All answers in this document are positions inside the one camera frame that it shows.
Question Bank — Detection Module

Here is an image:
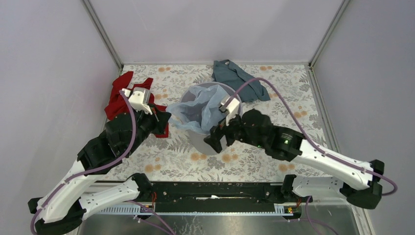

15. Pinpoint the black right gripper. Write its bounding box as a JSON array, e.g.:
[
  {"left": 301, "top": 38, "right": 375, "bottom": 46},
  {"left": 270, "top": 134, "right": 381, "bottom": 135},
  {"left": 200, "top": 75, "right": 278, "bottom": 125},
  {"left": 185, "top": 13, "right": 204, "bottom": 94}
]
[{"left": 203, "top": 108, "right": 266, "bottom": 153}]

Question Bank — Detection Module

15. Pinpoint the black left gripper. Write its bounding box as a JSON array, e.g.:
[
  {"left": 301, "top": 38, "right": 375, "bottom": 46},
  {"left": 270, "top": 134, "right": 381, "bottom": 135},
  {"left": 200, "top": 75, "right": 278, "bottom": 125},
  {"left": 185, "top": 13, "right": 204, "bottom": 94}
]
[{"left": 126, "top": 102, "right": 173, "bottom": 155}]

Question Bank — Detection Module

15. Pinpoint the light blue plastic trash bag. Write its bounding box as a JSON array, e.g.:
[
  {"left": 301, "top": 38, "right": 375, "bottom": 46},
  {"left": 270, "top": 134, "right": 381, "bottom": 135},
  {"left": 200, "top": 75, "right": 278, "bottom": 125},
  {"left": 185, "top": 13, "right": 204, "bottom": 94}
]
[{"left": 166, "top": 82, "right": 235, "bottom": 135}]

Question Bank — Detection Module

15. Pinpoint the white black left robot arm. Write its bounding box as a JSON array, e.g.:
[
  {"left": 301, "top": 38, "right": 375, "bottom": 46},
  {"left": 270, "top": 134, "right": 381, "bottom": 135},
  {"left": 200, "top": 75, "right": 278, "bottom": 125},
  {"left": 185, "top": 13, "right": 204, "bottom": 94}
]
[{"left": 28, "top": 109, "right": 171, "bottom": 235}]

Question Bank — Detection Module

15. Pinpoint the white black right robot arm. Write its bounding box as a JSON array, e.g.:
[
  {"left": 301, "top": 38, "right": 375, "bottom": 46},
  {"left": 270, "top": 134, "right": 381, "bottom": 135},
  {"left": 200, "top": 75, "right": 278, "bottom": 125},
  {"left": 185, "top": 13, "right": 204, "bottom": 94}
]
[{"left": 204, "top": 109, "right": 384, "bottom": 210}]

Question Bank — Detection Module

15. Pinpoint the red cloth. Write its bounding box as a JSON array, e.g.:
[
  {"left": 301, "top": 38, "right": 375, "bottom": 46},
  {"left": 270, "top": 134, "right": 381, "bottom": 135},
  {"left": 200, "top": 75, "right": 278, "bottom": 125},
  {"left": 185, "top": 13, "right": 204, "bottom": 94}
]
[{"left": 104, "top": 71, "right": 153, "bottom": 120}]

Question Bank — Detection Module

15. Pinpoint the teal blue cloth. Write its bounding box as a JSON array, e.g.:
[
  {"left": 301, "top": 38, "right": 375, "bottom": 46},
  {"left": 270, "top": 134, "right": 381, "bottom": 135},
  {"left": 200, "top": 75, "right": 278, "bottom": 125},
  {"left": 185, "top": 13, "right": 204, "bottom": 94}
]
[{"left": 212, "top": 60, "right": 271, "bottom": 102}]

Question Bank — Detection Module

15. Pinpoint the floral patterned table mat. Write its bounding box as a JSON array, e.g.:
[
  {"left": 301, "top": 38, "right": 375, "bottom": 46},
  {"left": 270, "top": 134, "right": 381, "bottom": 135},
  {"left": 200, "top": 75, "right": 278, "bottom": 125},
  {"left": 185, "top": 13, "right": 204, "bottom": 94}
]
[{"left": 104, "top": 65, "right": 326, "bottom": 182}]

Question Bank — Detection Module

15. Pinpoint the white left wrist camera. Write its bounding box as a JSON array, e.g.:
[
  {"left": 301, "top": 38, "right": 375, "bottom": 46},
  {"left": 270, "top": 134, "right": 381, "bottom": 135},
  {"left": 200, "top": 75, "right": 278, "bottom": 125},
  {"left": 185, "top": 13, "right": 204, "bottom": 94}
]
[{"left": 122, "top": 87, "right": 153, "bottom": 115}]

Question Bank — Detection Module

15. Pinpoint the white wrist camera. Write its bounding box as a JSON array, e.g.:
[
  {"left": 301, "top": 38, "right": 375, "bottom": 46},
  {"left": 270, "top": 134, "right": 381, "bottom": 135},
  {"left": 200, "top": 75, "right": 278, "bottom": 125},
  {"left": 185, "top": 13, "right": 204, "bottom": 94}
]
[
  {"left": 122, "top": 87, "right": 153, "bottom": 115},
  {"left": 219, "top": 96, "right": 240, "bottom": 126}
]

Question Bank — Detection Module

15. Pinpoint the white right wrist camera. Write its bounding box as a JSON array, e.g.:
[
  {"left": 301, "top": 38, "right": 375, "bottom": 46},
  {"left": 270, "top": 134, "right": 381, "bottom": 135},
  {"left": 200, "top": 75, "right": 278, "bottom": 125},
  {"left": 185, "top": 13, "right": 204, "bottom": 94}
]
[{"left": 219, "top": 96, "right": 240, "bottom": 126}]

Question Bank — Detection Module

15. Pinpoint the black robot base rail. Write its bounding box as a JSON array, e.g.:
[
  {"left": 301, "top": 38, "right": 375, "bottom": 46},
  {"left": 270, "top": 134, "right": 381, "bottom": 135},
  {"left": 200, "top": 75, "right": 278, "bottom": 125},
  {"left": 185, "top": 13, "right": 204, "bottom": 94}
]
[{"left": 132, "top": 174, "right": 308, "bottom": 206}]

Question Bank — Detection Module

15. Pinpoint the white slotted cable duct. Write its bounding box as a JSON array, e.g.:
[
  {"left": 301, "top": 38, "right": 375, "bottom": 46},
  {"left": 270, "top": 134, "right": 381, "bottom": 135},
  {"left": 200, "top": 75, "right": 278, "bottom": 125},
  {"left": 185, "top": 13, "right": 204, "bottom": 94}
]
[{"left": 96, "top": 202, "right": 295, "bottom": 217}]

